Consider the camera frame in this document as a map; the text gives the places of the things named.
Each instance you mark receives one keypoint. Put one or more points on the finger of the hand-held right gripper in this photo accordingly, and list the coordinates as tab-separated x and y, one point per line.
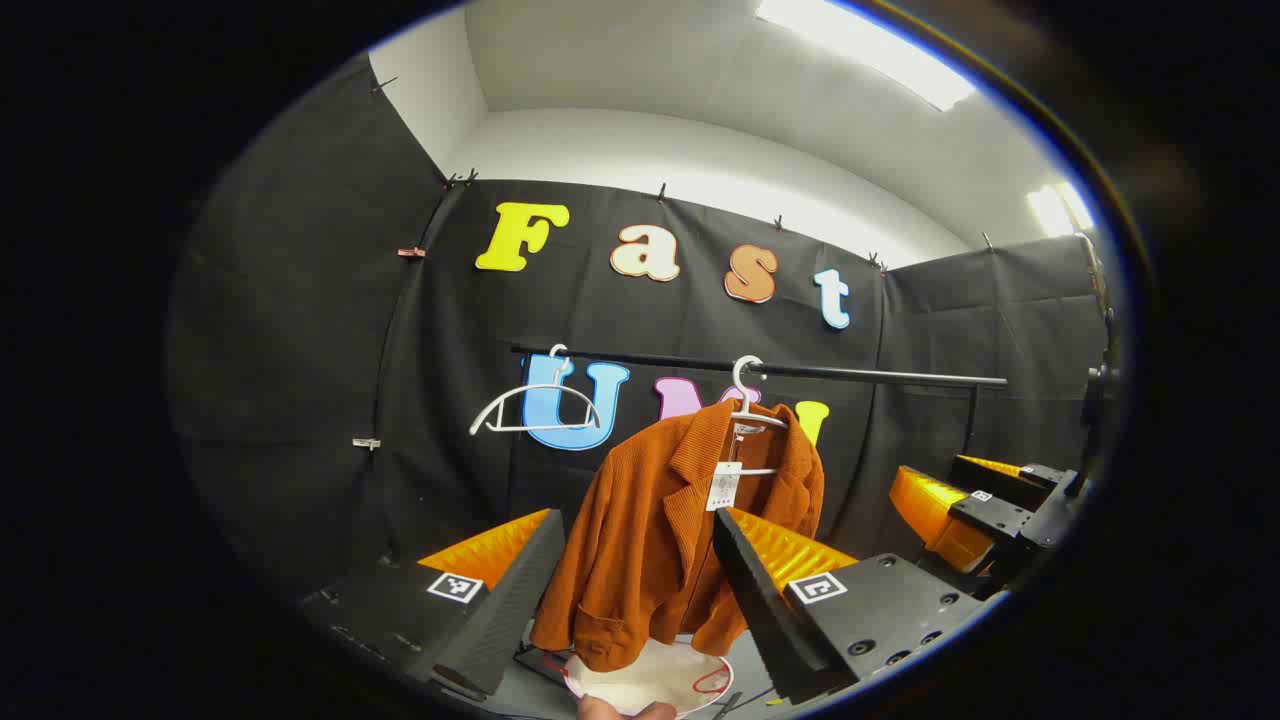
935	510
995	482

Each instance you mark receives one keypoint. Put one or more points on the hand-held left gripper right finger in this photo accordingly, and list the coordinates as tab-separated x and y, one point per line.
765	610

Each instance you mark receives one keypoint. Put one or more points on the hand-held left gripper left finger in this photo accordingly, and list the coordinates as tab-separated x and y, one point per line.
500	620

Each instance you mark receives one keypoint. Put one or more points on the white plastic hanger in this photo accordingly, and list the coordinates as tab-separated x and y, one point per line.
746	405
540	428

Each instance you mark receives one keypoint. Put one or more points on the ceiling light panel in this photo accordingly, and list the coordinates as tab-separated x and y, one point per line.
870	50
1078	203
1048	212

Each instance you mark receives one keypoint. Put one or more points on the black backdrop cloth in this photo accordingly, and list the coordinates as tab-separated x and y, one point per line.
320	330

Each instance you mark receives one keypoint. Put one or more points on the row of black clips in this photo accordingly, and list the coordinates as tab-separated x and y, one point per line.
661	192

